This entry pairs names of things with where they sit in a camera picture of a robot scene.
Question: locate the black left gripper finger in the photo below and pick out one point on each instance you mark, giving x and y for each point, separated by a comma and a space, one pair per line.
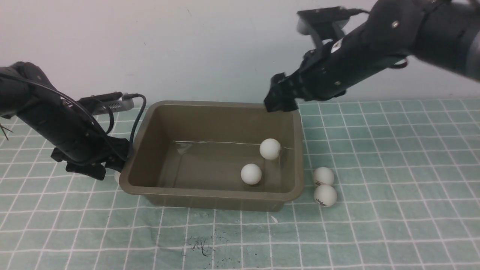
283, 92

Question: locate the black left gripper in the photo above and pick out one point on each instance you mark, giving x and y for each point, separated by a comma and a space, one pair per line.
88, 153

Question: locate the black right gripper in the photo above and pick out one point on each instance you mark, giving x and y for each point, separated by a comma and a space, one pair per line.
328, 72

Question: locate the white ping-pong ball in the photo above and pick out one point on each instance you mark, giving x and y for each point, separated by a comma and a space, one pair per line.
251, 174
270, 149
323, 176
117, 176
325, 195

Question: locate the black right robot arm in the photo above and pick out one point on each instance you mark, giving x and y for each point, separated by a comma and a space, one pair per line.
442, 33

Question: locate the brown plastic bin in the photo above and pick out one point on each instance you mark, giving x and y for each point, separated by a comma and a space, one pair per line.
213, 195

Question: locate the green checkered tablecloth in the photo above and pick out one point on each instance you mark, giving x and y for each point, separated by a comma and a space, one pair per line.
406, 177

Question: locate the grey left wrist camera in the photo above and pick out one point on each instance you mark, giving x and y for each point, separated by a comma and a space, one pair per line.
116, 102

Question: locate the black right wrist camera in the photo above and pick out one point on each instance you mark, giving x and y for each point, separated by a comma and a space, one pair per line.
325, 24

